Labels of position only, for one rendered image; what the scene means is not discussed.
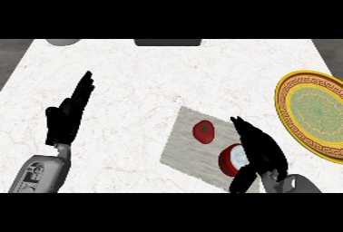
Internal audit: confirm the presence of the grey round object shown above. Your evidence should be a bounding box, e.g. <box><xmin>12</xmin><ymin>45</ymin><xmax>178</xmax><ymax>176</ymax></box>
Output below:
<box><xmin>45</xmin><ymin>39</ymin><xmax>83</xmax><ymax>47</ymax></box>

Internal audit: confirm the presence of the red can with pale end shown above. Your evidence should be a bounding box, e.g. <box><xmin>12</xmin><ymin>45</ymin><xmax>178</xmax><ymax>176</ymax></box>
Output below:
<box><xmin>218</xmin><ymin>143</ymin><xmax>250</xmax><ymax>178</ymax></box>

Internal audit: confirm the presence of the grey woven placemat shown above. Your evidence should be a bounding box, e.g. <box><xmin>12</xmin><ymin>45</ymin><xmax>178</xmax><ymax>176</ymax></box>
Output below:
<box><xmin>160</xmin><ymin>105</ymin><xmax>264</xmax><ymax>194</ymax></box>

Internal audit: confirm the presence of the dark grey rectangular appliance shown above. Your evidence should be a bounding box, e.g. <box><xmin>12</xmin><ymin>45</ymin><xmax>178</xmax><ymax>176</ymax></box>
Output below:
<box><xmin>135</xmin><ymin>39</ymin><xmax>205</xmax><ymax>47</ymax></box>

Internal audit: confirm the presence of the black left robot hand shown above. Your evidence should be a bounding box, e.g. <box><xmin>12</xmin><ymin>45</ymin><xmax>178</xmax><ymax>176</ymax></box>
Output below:
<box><xmin>45</xmin><ymin>71</ymin><xmax>97</xmax><ymax>147</ymax></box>

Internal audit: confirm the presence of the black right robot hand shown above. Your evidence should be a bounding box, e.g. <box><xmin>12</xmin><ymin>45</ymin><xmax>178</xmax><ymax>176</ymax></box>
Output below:
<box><xmin>228</xmin><ymin>115</ymin><xmax>290</xmax><ymax>194</ymax></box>

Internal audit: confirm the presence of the yellow ornate plate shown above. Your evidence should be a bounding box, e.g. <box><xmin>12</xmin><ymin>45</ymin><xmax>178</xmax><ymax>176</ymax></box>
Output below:
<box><xmin>274</xmin><ymin>70</ymin><xmax>343</xmax><ymax>165</ymax></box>

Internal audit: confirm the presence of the red tomato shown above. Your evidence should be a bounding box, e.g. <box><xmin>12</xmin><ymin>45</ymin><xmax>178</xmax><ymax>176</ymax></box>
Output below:
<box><xmin>193</xmin><ymin>120</ymin><xmax>216</xmax><ymax>145</ymax></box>

